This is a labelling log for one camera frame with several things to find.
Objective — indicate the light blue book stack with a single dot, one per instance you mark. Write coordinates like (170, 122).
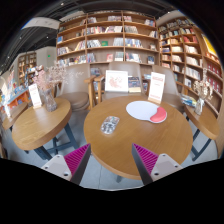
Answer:
(147, 76)

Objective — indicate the small white sign card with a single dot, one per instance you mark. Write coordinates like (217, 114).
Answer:
(35, 95)

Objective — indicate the round wooden side table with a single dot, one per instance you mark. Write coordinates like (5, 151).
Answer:
(203, 121)
(36, 126)

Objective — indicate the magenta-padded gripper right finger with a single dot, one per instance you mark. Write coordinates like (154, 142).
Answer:
(146, 160)

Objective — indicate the curved wooden bookshelf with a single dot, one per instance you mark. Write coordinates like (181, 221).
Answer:
(186, 50)

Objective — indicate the colourful book stack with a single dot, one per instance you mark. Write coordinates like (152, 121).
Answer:
(188, 100)

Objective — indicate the transparent computer mouse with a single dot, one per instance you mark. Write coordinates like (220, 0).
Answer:
(110, 125)

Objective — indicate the distant wooden bookshelf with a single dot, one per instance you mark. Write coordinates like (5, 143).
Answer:
(25, 63)

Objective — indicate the dark book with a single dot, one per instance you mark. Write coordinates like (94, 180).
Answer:
(134, 84)

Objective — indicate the white mouse pad red rest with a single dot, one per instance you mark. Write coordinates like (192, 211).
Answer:
(141, 110)

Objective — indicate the book display stand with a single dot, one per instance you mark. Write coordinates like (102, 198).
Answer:
(16, 95)

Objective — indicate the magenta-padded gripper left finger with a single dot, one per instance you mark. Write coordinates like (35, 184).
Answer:
(76, 160)

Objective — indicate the white framed picture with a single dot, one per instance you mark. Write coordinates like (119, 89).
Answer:
(116, 81)

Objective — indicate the white sign card red header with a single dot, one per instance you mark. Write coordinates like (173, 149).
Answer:
(156, 86)

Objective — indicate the glass vase pink flowers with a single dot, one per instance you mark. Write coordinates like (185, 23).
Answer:
(50, 100)

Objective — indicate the small wooden table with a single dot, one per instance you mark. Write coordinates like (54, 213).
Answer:
(15, 115)

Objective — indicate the glass vase dried flowers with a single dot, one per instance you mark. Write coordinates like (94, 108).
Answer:
(199, 106)

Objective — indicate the beige armchair wooden arms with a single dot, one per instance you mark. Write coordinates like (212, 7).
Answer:
(171, 83)
(133, 68)
(75, 83)

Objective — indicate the wide wooden bookshelf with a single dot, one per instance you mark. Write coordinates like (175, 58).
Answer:
(106, 33)

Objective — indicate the white hanging sign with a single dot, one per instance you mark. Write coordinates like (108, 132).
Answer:
(41, 22)

